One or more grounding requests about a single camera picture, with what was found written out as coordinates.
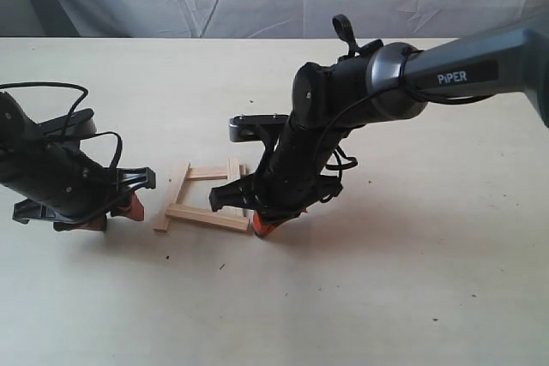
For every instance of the wood strip with metal dots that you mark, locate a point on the wood strip with metal dots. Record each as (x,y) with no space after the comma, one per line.
(207,173)

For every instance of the short wood strip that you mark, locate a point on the short wood strip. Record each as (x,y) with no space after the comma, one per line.
(203,216)

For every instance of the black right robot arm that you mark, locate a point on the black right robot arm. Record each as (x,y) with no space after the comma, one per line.
(378,82)

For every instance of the wood strip with black dots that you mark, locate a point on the wood strip with black dots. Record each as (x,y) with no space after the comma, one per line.
(235,170)

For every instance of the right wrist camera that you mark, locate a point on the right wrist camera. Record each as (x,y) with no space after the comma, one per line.
(263,128)

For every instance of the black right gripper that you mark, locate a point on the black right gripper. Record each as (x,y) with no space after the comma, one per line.
(287,180)

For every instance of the thin wood strip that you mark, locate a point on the thin wood strip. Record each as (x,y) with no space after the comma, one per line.
(175,185)

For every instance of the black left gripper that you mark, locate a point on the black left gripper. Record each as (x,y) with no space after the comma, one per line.
(67,188)

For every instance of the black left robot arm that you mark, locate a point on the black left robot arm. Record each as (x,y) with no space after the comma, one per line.
(19,132)

